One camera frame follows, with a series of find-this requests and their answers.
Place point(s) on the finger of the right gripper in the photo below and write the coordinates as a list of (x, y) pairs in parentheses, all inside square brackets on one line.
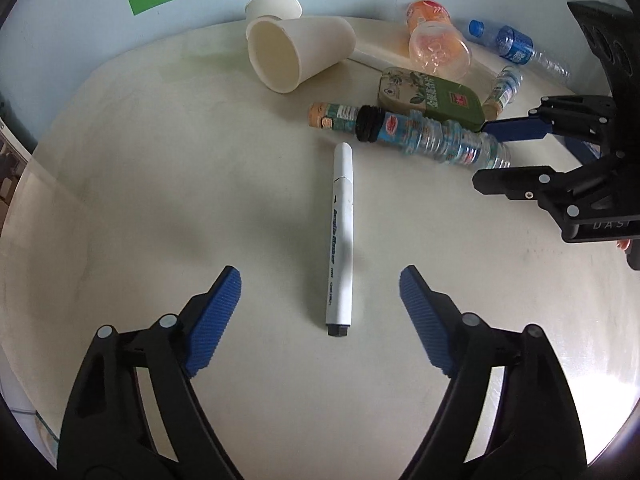
[(584, 118), (520, 182)]

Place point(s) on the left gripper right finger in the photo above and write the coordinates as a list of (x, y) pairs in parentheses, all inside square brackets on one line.
[(536, 433)]

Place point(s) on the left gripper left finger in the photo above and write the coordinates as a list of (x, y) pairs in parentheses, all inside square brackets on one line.
[(105, 433)]

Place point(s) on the crushed blue label bottle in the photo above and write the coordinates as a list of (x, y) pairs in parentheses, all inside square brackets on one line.
[(447, 142)]

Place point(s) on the white paper cup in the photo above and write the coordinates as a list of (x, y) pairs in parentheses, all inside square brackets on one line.
[(286, 53), (278, 9)]

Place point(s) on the person right hand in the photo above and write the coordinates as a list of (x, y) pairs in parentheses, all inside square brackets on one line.
[(631, 249)]

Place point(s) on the small slim labelled bottle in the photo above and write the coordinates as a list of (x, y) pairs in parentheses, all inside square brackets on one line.
[(503, 91)]

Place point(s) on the blue label water bottle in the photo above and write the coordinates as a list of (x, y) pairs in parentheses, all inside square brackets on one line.
[(517, 48)]

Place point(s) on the orange drink plastic bottle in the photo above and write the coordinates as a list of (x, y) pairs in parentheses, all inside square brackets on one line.
[(436, 47)]

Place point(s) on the green tin box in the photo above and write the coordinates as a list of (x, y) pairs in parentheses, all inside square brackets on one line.
[(401, 91)]

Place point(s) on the white marker pen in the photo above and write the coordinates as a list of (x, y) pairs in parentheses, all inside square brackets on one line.
[(340, 294)]

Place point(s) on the small cork-capped bottle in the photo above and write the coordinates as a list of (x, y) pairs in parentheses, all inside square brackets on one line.
[(335, 117)]

